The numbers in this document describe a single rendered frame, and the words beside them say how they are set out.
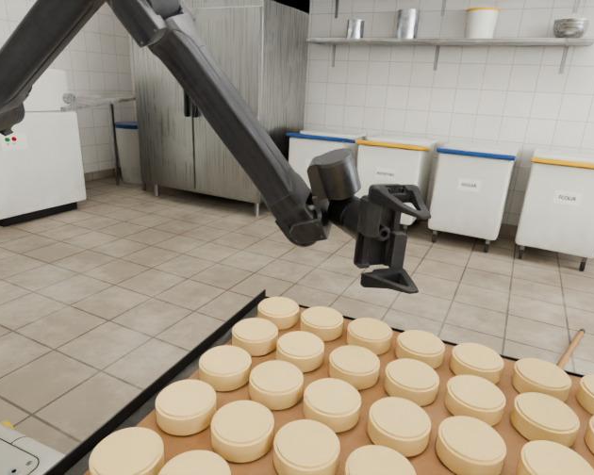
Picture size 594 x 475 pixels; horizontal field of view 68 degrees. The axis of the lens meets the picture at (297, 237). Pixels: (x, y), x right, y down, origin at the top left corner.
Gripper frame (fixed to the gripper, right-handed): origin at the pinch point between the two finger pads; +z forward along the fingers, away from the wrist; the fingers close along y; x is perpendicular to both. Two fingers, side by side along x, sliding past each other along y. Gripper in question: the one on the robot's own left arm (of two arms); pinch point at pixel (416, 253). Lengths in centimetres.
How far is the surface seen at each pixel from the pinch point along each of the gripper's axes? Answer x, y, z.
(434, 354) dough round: 4.2, 6.7, 10.6
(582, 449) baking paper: -1.1, 8.3, 23.5
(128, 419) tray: 33.6, 9.0, 8.3
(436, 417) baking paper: 8.3, 8.5, 16.6
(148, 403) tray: 31.9, 8.9, 6.7
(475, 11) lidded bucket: -223, -77, -253
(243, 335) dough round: 21.9, 6.8, 1.5
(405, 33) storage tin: -190, -62, -293
